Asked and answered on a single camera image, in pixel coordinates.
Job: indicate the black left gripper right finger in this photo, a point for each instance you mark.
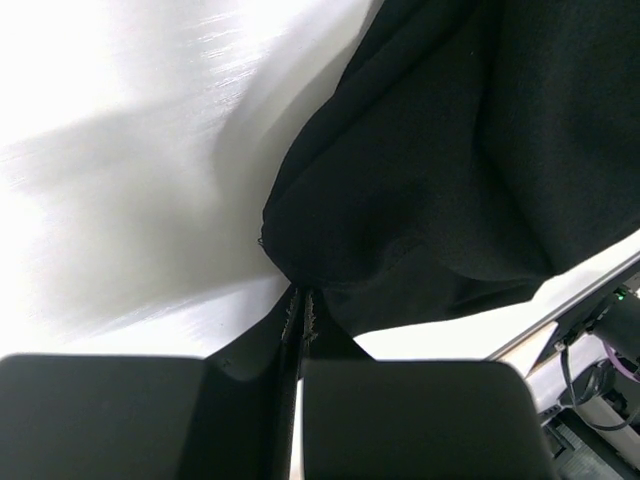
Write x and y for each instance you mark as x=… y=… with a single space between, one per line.
x=437 y=419

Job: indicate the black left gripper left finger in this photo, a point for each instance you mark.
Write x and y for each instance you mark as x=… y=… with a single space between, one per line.
x=226 y=416

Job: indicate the black skirt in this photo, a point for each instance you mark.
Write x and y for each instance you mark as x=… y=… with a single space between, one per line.
x=471 y=151

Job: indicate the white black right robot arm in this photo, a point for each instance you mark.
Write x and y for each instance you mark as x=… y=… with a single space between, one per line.
x=615 y=323

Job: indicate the aluminium table frame rail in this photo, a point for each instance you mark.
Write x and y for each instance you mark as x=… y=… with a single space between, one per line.
x=567 y=313

